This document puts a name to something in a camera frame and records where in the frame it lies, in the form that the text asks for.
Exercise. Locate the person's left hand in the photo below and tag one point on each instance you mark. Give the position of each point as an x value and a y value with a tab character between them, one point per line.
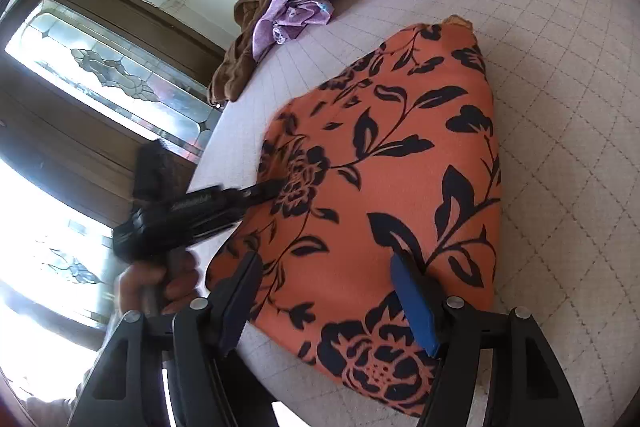
182	282

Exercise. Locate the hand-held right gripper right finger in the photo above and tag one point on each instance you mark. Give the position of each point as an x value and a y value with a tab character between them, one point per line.
415	307

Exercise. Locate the white quilted bed blanket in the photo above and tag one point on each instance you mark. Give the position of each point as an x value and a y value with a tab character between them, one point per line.
550	107

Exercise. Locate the brown cloth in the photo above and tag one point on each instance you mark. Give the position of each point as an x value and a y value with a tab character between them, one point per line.
234	72

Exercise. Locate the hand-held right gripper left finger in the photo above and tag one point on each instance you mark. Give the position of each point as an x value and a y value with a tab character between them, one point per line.
240	302

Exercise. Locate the leaded glass door pane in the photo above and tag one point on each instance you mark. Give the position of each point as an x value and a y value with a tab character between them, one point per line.
115	67
55	257

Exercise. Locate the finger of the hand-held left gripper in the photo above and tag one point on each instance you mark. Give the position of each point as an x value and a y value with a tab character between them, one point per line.
265	193

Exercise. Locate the orange black floral garment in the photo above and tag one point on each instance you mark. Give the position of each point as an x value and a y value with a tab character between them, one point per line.
400	167

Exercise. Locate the wooden door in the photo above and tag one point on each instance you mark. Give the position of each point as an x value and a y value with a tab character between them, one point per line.
65	132

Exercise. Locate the purple floral cloth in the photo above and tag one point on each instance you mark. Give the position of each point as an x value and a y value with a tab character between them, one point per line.
290	12

